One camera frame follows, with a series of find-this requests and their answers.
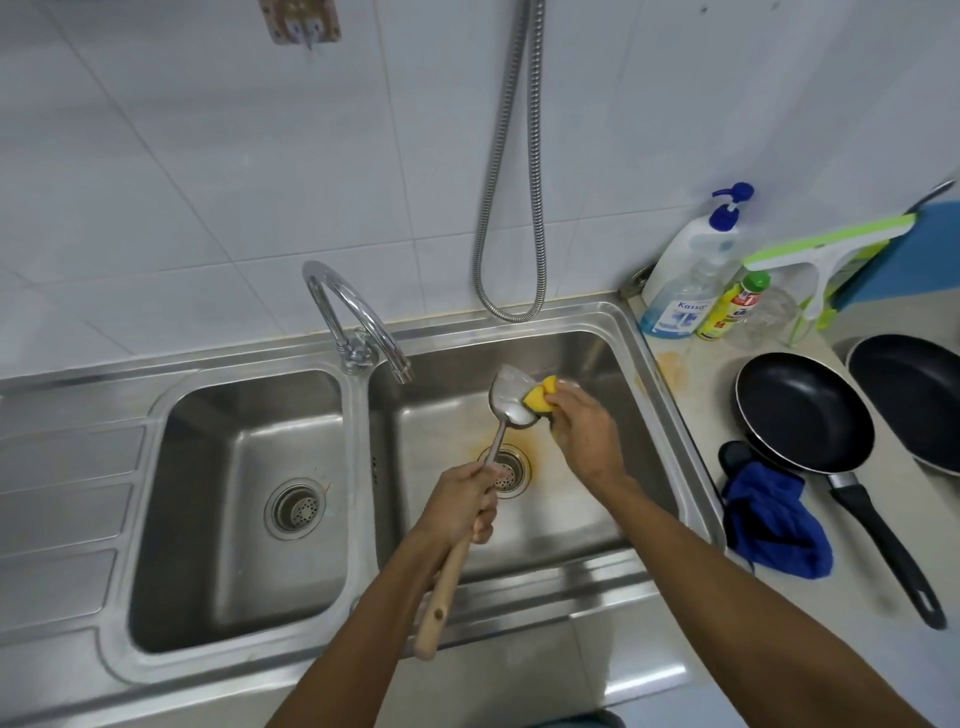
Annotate person's left forearm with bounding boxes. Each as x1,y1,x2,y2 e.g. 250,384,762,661
266,528,466,728

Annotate small yellow bottle green cap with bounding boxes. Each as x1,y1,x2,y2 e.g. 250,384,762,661
695,270,772,343

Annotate green knife block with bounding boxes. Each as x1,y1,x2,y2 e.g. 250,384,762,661
817,243,890,334

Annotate blue cutting board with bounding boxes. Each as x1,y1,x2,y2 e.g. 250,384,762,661
836,198,960,310

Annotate clear glass cup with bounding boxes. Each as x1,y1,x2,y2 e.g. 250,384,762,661
731,288,800,352

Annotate chrome faucet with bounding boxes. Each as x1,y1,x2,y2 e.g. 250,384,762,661
302,260,415,385

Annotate medium black frying pan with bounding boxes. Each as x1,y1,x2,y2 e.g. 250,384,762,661
845,333,960,479

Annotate green white squeegee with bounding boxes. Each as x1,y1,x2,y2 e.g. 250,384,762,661
742,213,919,346

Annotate person's left hand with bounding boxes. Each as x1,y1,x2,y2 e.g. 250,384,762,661
416,461,500,553

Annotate knife with metal handle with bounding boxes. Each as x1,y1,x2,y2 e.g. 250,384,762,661
905,178,958,215

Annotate person's right forearm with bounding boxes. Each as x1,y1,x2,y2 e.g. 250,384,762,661
592,472,931,728

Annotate small black frying pan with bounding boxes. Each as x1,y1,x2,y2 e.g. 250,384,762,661
734,351,949,631

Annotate metal shower hose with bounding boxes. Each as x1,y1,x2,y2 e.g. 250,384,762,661
472,0,549,324

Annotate yellow sponge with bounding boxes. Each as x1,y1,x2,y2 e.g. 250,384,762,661
523,374,560,416

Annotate person's right hand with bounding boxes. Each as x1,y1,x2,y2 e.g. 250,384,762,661
545,378,630,496

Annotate metal spatula wooden handle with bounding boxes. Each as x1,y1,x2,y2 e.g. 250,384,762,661
413,363,549,663

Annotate brown adhesive wall hook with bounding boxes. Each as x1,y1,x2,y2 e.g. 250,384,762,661
258,0,343,50

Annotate person's camouflage trousers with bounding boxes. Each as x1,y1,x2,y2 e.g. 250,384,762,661
558,708,628,728

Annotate clear pump soap bottle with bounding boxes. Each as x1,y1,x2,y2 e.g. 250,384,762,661
638,182,755,339

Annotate blue microfibre cloth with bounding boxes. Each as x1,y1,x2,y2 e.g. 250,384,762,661
718,440,835,581

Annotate stainless steel double sink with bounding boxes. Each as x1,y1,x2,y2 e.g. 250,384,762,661
0,299,729,710

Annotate metal sink strainer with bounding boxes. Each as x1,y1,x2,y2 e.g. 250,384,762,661
263,479,328,541
483,444,534,500

